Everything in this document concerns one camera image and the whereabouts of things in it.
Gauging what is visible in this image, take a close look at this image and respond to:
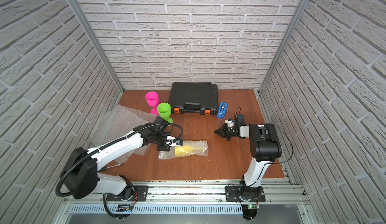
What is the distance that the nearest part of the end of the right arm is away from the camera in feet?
2.55

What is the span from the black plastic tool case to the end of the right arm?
0.14m

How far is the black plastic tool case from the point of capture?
103 centimetres
